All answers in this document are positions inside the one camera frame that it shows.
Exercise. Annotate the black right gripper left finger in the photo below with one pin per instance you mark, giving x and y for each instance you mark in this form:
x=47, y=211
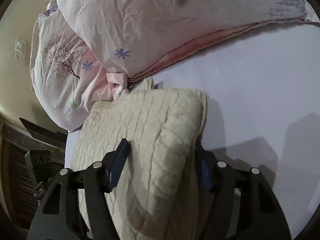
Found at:
x=75, y=206

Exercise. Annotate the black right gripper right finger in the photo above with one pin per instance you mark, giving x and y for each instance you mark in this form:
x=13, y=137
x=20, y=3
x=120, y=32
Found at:
x=244, y=205

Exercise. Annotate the beige knitted garment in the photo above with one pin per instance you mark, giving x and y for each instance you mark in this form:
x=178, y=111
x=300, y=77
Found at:
x=157, y=194

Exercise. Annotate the dark wooden nightstand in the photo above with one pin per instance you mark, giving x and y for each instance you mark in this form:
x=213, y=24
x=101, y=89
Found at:
x=17, y=199

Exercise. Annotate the black device with lenses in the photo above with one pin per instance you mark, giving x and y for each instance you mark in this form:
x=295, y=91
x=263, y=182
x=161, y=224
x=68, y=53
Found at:
x=39, y=165

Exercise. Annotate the pink floral duvet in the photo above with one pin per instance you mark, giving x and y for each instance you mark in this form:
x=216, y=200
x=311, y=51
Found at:
x=84, y=51

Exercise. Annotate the white wall switch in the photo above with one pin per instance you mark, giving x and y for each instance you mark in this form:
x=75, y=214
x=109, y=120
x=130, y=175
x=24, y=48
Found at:
x=20, y=50

